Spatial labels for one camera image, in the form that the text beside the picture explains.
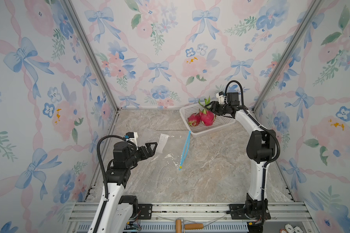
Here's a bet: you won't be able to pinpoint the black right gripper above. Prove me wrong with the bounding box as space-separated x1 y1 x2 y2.
206 101 231 116

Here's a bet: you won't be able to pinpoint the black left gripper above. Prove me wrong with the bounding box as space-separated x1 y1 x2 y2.
126 141 157 168

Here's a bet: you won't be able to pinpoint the pink dragon fruit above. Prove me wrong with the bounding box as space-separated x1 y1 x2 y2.
198 97 216 126
188 113 201 127

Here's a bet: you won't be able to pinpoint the clear zip-top bag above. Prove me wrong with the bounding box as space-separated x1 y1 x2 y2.
139 129 191 170

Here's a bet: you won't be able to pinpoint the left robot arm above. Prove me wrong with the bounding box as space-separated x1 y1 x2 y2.
88 140 158 233

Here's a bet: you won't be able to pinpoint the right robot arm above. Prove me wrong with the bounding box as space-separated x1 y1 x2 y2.
205 92 280 225

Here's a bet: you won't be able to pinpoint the white plastic basket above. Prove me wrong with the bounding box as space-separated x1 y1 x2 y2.
179 102 236 137

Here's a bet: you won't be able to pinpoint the white round objects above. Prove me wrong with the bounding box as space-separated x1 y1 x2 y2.
279 224 304 233

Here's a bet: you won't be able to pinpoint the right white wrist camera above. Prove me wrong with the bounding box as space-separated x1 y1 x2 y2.
216 91 227 104

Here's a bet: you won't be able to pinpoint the right black corrugated cable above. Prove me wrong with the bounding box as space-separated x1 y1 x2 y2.
224 80 281 204

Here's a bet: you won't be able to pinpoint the wooden handled roller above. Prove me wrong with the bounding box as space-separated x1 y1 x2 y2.
175 219 204 233

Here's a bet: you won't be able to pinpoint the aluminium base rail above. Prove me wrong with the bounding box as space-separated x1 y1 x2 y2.
62 202 320 233

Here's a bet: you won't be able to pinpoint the aluminium corner post right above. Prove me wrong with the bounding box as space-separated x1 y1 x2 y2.
252 0 324 113

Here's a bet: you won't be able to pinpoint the aluminium corner post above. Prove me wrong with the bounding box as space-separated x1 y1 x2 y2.
60 0 118 113
252 0 324 113

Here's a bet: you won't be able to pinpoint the aluminium corner post left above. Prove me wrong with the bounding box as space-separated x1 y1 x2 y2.
60 0 118 113

